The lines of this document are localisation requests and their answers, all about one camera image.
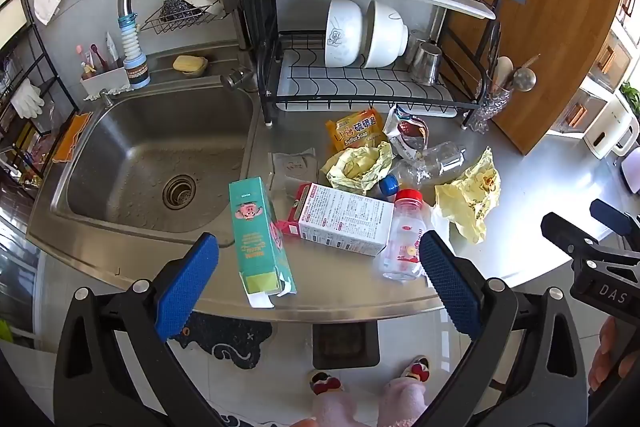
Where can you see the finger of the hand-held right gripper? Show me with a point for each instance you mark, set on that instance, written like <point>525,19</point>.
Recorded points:
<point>570,234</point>
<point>612,217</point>

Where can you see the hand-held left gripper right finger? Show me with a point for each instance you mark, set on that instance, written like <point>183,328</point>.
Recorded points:
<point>450,287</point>

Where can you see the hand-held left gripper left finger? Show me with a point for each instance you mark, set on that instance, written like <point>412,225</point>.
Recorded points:
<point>187,287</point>

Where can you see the small red cap bottle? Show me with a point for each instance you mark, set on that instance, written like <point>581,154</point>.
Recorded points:
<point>405,242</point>

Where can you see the yellow plastic bag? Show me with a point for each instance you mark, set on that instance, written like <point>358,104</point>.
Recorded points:
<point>357,167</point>
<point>467,202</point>

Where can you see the green carton box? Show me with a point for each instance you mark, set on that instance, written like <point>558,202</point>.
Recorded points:
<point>255,232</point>

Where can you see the white red carton box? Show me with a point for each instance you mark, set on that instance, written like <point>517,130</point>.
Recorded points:
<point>345,219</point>

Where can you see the person's right hand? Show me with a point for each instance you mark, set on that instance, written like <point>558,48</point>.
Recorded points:
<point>610,357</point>

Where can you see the black cat shaped floor mat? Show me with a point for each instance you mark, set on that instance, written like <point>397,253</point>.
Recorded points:
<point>225,339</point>

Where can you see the red bow slipper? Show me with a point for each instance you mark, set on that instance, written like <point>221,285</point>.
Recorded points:
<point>415,368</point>
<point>325,382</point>

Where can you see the cream kitchen appliance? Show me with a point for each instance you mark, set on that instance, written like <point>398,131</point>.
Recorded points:
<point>607,127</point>

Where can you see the green plant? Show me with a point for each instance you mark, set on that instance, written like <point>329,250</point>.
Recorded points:
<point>631,97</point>

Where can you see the pink fleece pants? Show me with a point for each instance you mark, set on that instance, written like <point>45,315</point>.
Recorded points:
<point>400,402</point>

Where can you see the crushed clear plastic bottle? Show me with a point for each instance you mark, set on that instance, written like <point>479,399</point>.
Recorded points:
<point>430,162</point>

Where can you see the stainless steel sink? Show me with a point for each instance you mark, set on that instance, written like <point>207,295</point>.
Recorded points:
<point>140,157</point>

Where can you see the glass utensil holder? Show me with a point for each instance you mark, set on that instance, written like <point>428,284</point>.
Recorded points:
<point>492,107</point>

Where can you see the brown white food packet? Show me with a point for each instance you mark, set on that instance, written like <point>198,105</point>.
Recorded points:
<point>407,132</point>

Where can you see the clear plastic wrapper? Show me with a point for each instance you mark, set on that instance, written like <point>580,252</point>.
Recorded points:
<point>295,167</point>

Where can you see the steel ladle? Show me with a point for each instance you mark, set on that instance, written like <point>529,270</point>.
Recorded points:
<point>524,79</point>

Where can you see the wooden spoon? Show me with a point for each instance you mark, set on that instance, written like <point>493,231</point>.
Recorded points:
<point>502,69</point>

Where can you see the orange soap packet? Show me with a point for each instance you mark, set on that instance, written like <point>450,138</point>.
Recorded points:
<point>357,129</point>

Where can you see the orange cloth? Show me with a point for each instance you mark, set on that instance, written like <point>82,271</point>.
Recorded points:
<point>70,139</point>

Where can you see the bamboo cutting board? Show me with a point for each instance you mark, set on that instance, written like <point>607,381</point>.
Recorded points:
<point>550,32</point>

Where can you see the white toothbrush holder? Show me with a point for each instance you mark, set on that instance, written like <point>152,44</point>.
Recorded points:
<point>107,82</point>

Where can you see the stainless steel cup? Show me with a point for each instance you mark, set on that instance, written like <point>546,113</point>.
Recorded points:
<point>426,64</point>

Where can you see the yellow soap bar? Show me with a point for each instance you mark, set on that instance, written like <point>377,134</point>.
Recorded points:
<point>187,63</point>

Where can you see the blue white faucet extension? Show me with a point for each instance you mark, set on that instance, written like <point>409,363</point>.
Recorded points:
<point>132,52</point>

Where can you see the white gloves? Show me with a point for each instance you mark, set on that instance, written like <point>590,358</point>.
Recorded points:
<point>29,99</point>

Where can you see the white toothpaste tube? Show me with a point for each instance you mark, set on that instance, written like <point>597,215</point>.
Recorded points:
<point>112,48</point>

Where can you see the plain white bowl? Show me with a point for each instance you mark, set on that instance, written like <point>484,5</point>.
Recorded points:
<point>387,34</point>

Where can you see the black metal shelf rack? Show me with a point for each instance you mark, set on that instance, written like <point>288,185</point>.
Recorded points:
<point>50,57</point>

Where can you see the white bowl with grey print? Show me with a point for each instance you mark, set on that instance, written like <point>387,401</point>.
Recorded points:
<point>342,32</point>

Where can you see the steel wool scrubber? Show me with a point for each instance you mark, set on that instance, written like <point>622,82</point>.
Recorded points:
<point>174,9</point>

